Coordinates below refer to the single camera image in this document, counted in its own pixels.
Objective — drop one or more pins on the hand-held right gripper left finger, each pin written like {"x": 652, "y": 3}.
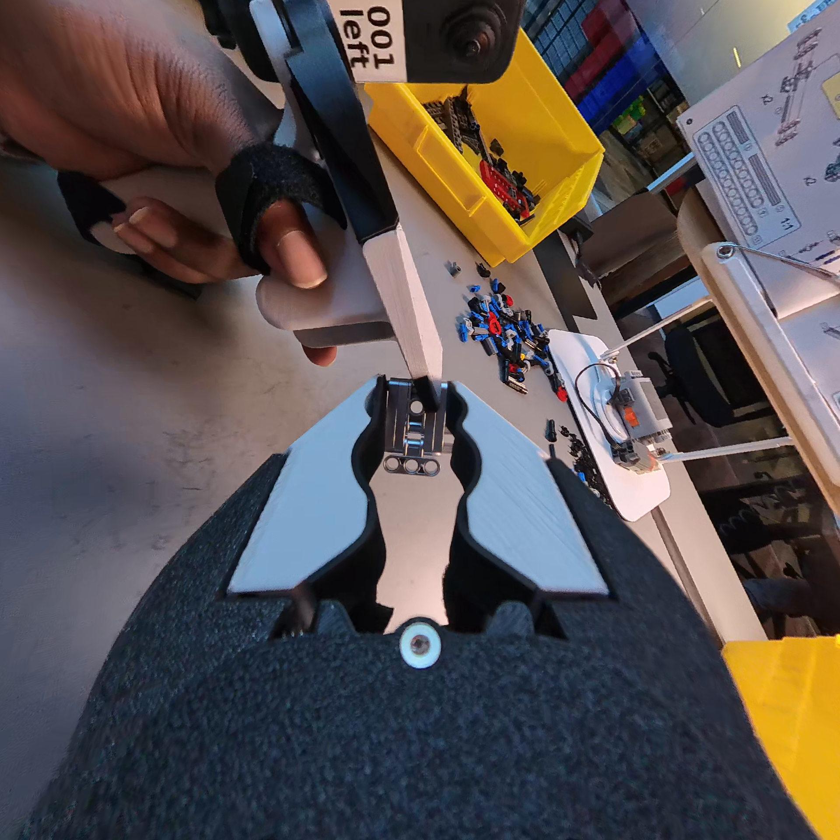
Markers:
{"x": 309, "y": 519}

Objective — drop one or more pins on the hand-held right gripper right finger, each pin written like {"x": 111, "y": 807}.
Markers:
{"x": 532, "y": 519}

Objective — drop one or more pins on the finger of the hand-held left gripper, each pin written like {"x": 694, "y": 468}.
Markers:
{"x": 407, "y": 302}
{"x": 328, "y": 309}

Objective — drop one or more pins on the grey brick beam assembly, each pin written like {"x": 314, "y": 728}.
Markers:
{"x": 414, "y": 427}

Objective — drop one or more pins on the grey desk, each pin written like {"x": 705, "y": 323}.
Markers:
{"x": 105, "y": 433}

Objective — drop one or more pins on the person's left hand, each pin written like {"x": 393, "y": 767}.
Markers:
{"x": 118, "y": 92}

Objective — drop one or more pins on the pile of black brick pins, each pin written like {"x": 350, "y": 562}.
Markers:
{"x": 584, "y": 466}

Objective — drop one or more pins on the white paper sheet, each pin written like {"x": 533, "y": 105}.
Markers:
{"x": 617, "y": 505}

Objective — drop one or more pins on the pile of blue brick pieces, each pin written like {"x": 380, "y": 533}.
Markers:
{"x": 505, "y": 335}

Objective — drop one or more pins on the grey orange toy motor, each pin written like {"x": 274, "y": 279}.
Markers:
{"x": 630, "y": 414}

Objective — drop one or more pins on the heap of black red parts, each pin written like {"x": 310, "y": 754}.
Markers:
{"x": 492, "y": 171}

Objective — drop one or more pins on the small yellow parts bin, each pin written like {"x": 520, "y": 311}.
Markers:
{"x": 551, "y": 158}

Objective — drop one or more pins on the stack of coloured crates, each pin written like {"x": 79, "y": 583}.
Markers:
{"x": 604, "y": 53}

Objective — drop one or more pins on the brown stand board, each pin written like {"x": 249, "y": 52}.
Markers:
{"x": 775, "y": 355}

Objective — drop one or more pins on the yellow plastic container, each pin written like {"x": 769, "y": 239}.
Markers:
{"x": 788, "y": 735}

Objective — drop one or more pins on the metal book stand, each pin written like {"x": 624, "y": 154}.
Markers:
{"x": 775, "y": 256}

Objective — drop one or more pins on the instruction booklet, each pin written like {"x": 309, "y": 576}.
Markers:
{"x": 761, "y": 145}

